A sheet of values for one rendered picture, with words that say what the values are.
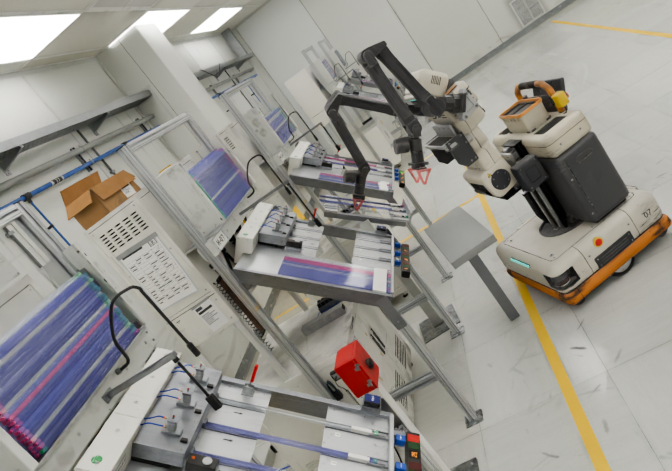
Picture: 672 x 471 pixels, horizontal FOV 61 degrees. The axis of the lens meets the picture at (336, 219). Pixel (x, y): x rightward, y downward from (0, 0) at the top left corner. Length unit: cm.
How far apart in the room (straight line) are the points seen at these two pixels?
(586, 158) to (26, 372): 245
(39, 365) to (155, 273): 119
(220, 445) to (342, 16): 916
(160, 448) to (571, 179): 216
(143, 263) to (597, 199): 214
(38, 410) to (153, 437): 29
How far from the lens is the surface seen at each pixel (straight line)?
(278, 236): 279
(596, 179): 302
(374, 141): 740
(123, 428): 161
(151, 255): 264
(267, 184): 392
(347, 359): 219
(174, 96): 601
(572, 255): 297
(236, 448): 168
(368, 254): 288
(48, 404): 154
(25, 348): 156
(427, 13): 1031
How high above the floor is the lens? 171
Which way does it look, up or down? 14 degrees down
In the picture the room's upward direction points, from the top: 37 degrees counter-clockwise
